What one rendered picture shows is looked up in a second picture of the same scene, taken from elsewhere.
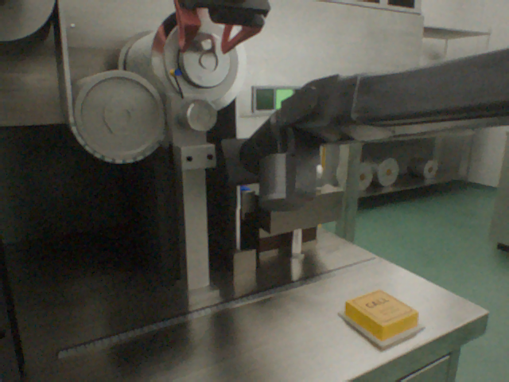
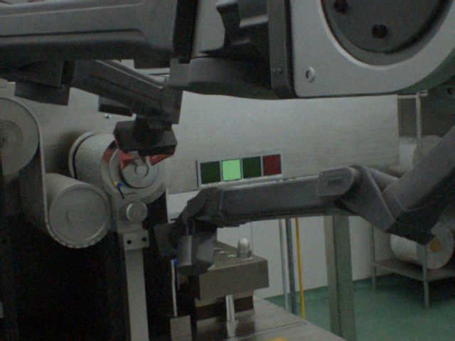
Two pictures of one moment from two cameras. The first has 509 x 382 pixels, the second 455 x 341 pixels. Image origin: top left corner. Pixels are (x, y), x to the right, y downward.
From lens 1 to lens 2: 0.91 m
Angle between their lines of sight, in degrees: 10
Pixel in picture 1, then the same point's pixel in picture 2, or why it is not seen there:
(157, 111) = (105, 208)
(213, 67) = (146, 172)
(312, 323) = not seen: outside the picture
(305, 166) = (204, 243)
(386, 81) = (234, 194)
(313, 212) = (239, 280)
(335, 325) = not seen: outside the picture
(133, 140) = (88, 230)
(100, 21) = (50, 121)
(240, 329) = not seen: outside the picture
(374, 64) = (336, 121)
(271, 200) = (183, 266)
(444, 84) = (253, 199)
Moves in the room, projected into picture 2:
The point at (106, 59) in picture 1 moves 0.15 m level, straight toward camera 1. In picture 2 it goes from (55, 153) to (60, 158)
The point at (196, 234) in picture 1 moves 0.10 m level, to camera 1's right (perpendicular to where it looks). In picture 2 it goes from (136, 300) to (188, 297)
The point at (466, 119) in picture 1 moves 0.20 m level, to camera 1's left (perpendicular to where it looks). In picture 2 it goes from (264, 217) to (141, 224)
